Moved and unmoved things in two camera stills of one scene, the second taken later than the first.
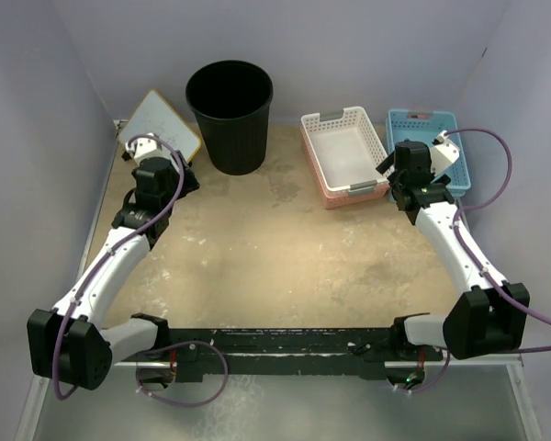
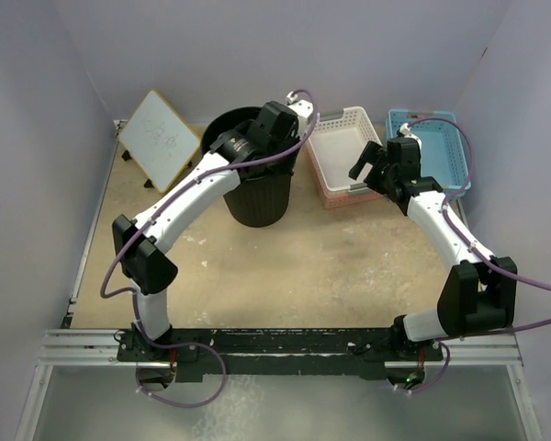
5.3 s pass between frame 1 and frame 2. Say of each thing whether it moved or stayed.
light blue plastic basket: stayed
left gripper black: moved
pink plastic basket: stayed
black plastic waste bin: moved
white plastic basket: stayed
